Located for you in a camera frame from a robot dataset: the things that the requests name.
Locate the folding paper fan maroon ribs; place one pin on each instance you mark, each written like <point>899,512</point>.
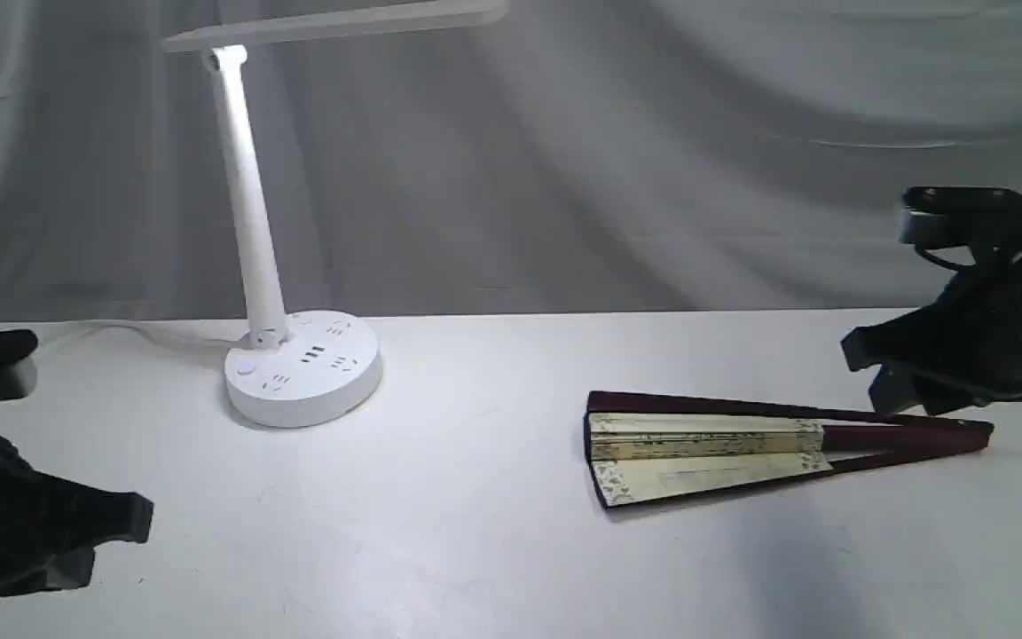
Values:
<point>648,448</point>

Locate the grey backdrop curtain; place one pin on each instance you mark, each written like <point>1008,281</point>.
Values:
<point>576,156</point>

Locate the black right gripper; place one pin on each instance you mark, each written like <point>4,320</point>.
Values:
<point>911,357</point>

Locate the white desk lamp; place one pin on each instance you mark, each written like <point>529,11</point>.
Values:
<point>291,371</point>

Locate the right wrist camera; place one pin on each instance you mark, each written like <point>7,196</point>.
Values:
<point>960,227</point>

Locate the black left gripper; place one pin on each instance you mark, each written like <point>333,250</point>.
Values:
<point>37,510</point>

